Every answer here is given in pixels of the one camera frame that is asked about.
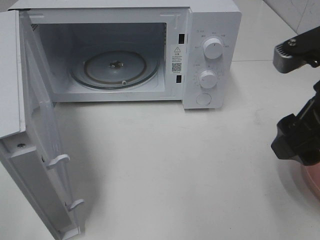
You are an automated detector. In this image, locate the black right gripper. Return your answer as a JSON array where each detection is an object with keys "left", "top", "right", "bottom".
[{"left": 271, "top": 80, "right": 320, "bottom": 166}]

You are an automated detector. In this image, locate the pink round plate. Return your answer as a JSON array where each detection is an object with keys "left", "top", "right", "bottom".
[{"left": 301, "top": 163, "right": 320, "bottom": 200}]

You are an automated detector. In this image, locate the round white door button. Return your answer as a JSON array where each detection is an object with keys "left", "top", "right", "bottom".
[{"left": 196, "top": 93, "right": 212, "bottom": 106}]

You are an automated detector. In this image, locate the white timer knob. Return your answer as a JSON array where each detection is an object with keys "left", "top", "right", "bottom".
[{"left": 199, "top": 70, "right": 218, "bottom": 89}]

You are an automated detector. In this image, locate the white microwave door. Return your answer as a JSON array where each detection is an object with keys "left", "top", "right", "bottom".
[{"left": 0, "top": 10, "right": 84, "bottom": 240}]

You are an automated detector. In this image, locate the upper white power knob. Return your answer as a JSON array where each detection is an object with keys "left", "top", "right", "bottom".
[{"left": 202, "top": 36, "right": 224, "bottom": 60}]

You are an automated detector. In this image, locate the white microwave oven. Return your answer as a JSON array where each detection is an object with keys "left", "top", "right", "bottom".
[{"left": 6, "top": 0, "right": 242, "bottom": 109}]

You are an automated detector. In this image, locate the glass microwave turntable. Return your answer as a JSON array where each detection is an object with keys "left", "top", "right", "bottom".
[{"left": 70, "top": 50, "right": 160, "bottom": 90}]

